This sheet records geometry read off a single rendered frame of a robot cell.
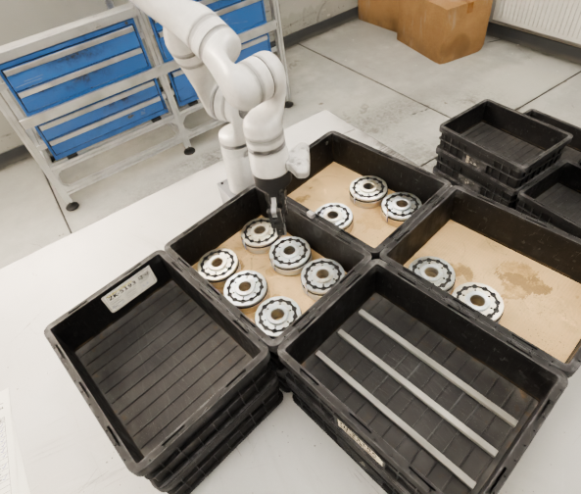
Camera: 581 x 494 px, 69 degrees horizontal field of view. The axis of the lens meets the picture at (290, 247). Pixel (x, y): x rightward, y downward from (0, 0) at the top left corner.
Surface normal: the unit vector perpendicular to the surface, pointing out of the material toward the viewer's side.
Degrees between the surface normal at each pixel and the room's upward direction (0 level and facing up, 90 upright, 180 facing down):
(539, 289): 0
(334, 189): 0
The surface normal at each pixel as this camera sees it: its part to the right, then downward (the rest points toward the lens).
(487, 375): -0.12, -0.66
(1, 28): 0.56, 0.57
